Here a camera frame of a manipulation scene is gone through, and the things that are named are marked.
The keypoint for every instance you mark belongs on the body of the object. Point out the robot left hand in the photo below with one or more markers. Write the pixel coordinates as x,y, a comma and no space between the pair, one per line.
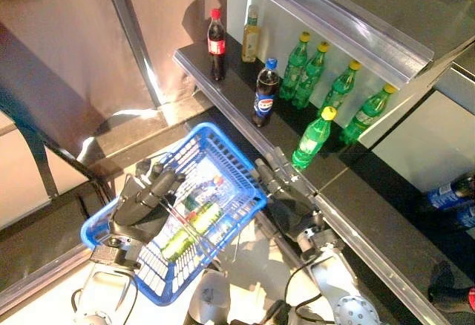
137,213

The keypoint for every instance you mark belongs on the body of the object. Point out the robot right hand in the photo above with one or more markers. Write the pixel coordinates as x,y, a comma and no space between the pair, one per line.
293,210

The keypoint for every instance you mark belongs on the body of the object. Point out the blue plastic shopping basket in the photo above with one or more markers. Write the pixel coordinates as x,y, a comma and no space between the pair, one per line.
206,127

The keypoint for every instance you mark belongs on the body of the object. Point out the robot right arm silver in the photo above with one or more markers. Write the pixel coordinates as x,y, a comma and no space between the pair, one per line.
334,276

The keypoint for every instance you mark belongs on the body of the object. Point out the robot left arm silver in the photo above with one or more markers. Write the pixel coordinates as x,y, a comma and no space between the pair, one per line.
87,293

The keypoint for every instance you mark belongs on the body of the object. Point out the blue label bottle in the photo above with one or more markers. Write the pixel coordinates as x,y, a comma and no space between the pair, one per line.
202,193

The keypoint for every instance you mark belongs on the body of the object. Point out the green soda bottle yellow cap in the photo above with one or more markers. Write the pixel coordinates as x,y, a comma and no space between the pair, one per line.
311,139
310,80
295,69
339,91
367,113

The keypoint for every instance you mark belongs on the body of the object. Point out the grey robot torso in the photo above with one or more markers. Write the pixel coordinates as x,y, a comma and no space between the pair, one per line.
208,295

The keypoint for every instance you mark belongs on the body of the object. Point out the cola bottle red cap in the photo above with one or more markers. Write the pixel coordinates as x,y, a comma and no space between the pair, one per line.
217,46
449,284

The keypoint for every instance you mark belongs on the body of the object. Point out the small yellow tea bottle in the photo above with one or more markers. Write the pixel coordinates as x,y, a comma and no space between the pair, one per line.
251,39

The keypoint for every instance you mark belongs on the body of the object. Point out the black metal chair frame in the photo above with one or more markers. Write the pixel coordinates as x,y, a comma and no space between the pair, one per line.
46,169

